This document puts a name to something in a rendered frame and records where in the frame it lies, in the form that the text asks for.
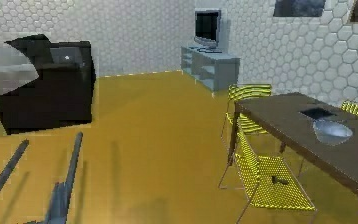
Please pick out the blue-grey bowl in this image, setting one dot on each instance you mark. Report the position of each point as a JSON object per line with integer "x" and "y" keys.
{"x": 332, "y": 131}

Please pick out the blue-grey television stand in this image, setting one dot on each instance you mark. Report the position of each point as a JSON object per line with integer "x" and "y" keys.
{"x": 220, "y": 70}

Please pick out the yellow mesh chair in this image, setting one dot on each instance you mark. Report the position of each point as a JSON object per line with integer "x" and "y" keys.
{"x": 250, "y": 91}
{"x": 270, "y": 186}
{"x": 357, "y": 109}

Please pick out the grey television set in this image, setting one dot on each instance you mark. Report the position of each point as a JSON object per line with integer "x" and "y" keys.
{"x": 207, "y": 26}

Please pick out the dark brown dining table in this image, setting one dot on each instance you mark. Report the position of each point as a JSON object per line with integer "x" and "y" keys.
{"x": 287, "y": 123}

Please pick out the black sofa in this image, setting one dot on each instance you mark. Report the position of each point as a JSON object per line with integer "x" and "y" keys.
{"x": 60, "y": 96}

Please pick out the small black object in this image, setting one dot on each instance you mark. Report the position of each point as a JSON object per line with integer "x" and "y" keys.
{"x": 279, "y": 180}

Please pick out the grey laptop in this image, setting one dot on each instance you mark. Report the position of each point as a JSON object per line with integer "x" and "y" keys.
{"x": 67, "y": 57}

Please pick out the flat black square object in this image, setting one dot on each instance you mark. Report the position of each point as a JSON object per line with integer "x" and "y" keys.
{"x": 317, "y": 113}

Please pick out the dark framed window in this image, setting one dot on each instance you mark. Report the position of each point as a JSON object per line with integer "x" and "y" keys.
{"x": 298, "y": 7}

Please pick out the grey round table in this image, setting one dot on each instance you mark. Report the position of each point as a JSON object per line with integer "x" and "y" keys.
{"x": 7, "y": 71}

